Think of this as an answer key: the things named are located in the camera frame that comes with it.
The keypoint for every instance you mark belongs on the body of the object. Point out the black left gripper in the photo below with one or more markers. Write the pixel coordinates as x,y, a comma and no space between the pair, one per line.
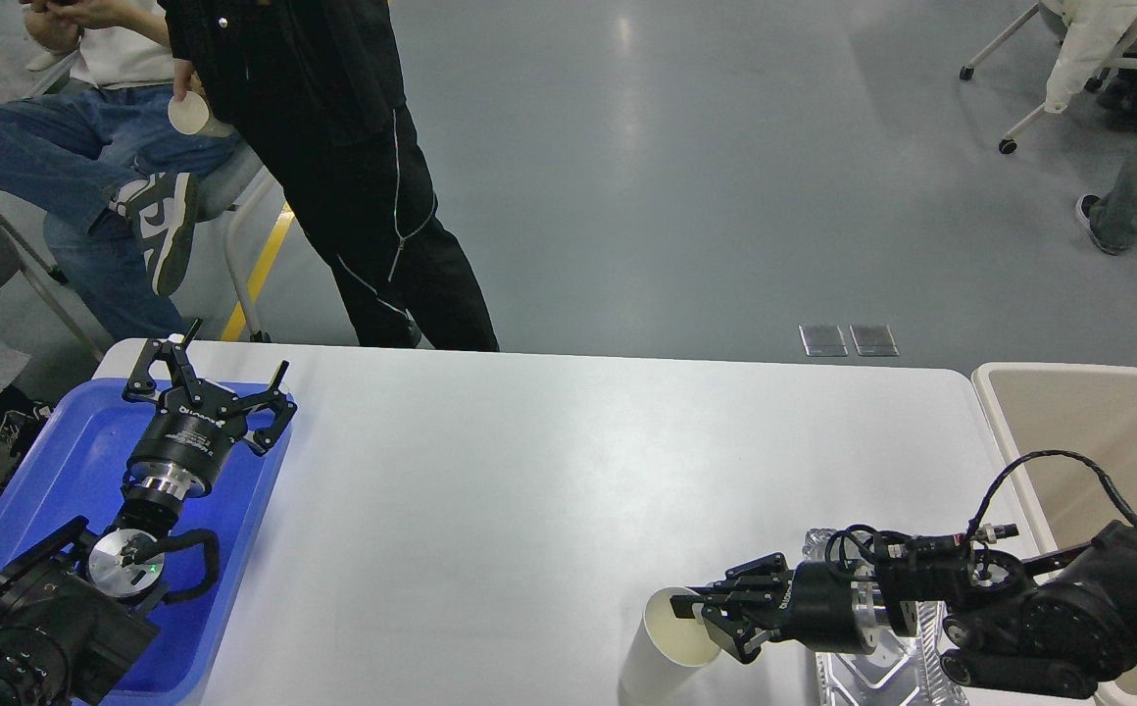
186,431

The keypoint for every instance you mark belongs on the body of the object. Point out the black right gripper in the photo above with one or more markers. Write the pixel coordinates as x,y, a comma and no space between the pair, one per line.
821,611

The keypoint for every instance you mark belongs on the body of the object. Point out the white paper cup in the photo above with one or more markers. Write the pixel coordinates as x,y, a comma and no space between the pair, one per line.
192,115
665,652

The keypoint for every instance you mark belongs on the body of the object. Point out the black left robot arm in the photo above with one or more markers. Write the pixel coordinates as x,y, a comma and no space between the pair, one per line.
125,533

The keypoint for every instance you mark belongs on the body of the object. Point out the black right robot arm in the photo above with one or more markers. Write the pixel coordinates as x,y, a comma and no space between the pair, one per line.
1059,624

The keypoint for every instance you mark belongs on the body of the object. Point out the standing person's hand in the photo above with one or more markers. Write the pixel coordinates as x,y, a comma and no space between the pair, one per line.
186,80

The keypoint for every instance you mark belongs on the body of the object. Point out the crumpled aluminium foil tray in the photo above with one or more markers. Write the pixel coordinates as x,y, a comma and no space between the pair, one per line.
900,670

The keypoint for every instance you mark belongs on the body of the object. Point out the blue plastic tray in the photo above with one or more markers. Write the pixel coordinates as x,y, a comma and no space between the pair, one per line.
76,469

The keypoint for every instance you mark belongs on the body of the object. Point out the grey rolling chair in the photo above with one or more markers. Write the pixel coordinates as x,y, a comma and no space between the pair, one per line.
235,235

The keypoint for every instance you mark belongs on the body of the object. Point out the seated person in jeans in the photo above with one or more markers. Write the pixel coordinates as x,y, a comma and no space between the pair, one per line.
117,181

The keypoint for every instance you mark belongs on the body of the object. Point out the left floor socket plate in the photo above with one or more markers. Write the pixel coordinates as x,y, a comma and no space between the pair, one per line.
823,341

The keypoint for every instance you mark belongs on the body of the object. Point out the floor socket plate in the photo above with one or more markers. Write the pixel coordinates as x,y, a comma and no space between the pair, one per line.
823,341
874,341

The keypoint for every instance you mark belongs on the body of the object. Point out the right floor socket plate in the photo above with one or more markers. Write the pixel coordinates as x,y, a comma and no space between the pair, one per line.
874,341

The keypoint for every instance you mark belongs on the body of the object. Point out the standing person in black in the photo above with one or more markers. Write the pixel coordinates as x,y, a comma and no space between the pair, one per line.
316,89

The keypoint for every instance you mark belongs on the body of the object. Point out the person in white jacket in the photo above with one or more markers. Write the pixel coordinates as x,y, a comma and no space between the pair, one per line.
1117,88

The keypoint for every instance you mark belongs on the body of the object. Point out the far right rolling chair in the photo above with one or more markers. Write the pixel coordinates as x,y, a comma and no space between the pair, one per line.
1063,82

